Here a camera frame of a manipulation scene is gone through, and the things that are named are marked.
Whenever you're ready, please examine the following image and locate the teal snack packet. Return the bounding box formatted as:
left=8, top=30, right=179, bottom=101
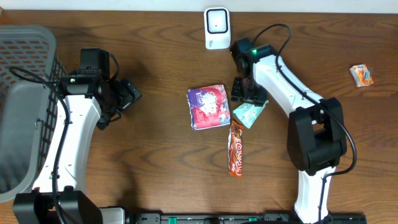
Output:
left=233, top=100, right=269, bottom=129

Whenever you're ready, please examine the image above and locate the purple red snack packet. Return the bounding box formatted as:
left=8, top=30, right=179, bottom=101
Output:
left=187, top=84, right=231, bottom=131

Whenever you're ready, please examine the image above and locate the orange red chocolate bar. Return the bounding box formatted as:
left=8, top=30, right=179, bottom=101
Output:
left=228, top=121, right=244, bottom=177

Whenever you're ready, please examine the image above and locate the small orange snack packet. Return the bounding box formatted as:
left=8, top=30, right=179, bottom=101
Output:
left=349, top=64, right=374, bottom=87

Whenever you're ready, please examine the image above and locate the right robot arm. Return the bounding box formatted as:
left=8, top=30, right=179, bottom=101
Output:
left=230, top=45, right=347, bottom=223

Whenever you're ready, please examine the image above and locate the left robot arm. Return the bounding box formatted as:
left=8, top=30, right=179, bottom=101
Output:
left=13, top=75, right=141, bottom=223

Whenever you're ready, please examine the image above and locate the white barcode scanner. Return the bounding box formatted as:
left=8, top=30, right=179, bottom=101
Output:
left=203, top=7, right=231, bottom=50

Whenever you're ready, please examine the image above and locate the grey plastic basket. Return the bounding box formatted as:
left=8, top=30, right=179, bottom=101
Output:
left=1, top=25, right=67, bottom=202

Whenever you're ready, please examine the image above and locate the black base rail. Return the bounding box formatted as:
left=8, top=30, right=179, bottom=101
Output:
left=125, top=212, right=367, bottom=224

